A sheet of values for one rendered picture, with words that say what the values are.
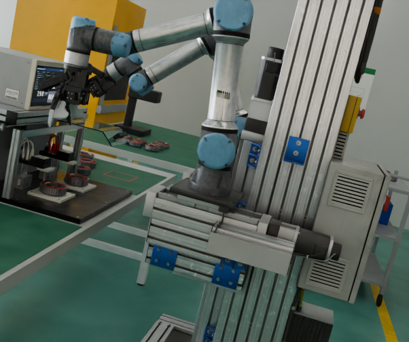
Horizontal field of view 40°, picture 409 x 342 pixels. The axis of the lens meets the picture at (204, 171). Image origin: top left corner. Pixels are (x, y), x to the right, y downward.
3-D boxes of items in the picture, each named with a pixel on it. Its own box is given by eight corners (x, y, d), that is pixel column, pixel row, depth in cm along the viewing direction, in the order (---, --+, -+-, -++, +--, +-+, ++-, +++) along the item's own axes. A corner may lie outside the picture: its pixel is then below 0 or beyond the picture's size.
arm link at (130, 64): (143, 65, 241) (131, 48, 240) (122, 79, 244) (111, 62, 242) (146, 64, 249) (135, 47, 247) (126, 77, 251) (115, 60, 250)
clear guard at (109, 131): (129, 142, 274) (131, 130, 273) (111, 146, 251) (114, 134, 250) (67, 126, 279) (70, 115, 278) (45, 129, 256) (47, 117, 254)
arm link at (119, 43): (136, 36, 182) (103, 28, 182) (128, 33, 171) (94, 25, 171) (131, 60, 183) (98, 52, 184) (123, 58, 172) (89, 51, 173)
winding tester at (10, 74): (73, 107, 269) (81, 64, 265) (28, 110, 226) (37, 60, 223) (0, 88, 275) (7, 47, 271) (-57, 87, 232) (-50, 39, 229)
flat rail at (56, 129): (82, 128, 278) (83, 123, 277) (18, 138, 218) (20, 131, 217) (80, 127, 278) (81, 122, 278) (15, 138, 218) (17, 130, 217)
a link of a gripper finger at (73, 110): (83, 128, 188) (80, 106, 181) (66, 124, 189) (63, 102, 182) (87, 123, 190) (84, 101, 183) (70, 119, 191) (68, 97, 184)
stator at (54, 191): (70, 194, 243) (71, 186, 242) (56, 198, 232) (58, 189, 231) (47, 186, 245) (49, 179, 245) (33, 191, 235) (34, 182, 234)
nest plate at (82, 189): (96, 187, 269) (96, 184, 268) (83, 193, 254) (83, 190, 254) (67, 179, 271) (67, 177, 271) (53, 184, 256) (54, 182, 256)
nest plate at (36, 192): (75, 197, 245) (75, 194, 245) (60, 203, 230) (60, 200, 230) (43, 188, 247) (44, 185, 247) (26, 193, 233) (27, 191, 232)
